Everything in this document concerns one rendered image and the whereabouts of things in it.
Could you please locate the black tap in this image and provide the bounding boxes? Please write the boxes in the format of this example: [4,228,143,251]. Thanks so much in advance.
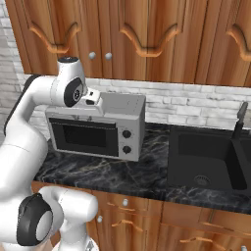
[230,101,249,142]

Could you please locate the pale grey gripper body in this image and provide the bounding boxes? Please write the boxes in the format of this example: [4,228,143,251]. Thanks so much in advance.
[95,92,106,116]

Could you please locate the black sink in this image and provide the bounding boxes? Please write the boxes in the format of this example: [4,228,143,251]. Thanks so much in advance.
[167,125,251,198]

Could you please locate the wooden drawer front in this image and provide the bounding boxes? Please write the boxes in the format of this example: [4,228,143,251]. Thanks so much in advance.
[160,201,251,239]
[91,190,164,218]

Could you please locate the wooden carved wall cupboard door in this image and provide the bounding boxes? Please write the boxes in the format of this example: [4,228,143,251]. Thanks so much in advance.
[4,0,102,78]
[195,0,251,88]
[100,0,201,84]

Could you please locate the wooden base cupboard door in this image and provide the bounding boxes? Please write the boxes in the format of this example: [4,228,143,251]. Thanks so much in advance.
[156,223,251,251]
[87,209,163,251]

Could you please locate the grey microwave oven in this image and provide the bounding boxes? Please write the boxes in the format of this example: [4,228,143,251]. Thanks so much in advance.
[44,92,147,163]

